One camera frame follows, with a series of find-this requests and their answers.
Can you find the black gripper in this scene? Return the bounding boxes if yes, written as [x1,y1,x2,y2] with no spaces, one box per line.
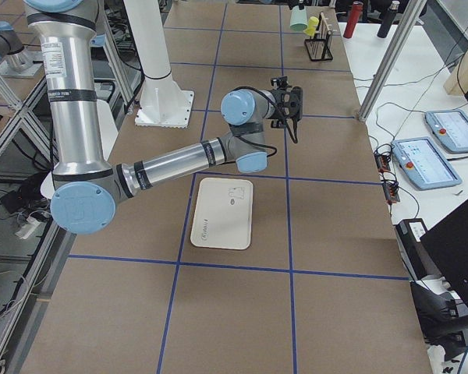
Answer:
[271,86,303,128]

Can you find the green cup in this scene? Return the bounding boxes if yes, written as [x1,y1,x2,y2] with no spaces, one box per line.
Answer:
[289,6,308,32]

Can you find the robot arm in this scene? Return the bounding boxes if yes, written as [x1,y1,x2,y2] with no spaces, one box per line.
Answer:
[25,1,303,234]

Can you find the yellow cup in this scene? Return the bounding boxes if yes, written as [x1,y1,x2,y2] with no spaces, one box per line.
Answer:
[303,16,320,37]

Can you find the cream rabbit tray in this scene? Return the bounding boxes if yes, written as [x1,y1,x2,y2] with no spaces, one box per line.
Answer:
[190,178,254,250]

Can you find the red bottle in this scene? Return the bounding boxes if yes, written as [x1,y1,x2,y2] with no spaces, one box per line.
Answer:
[342,1,363,39]

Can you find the black bottle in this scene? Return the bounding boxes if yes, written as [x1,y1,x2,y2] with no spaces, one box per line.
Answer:
[377,0,400,38]

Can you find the near teach pendant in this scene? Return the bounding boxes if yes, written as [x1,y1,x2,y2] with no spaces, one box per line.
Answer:
[392,137,462,190]

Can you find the teach pendant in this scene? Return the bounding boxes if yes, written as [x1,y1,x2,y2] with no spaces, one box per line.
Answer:
[392,137,462,190]
[424,109,468,153]

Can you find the far teach pendant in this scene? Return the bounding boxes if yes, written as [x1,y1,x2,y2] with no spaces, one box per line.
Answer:
[424,109,468,153]

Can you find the black power box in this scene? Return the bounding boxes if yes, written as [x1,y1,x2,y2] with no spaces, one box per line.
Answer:
[394,218,441,280]

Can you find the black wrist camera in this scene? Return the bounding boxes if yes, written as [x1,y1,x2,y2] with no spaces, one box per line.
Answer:
[271,76,289,90]

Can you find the black wire cup rack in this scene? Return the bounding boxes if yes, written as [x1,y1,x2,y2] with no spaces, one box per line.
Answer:
[304,12,333,62]

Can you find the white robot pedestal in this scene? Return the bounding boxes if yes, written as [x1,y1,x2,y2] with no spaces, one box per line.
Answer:
[124,0,194,128]

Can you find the aluminium frame post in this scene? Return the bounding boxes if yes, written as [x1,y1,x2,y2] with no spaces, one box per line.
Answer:
[358,0,427,122]

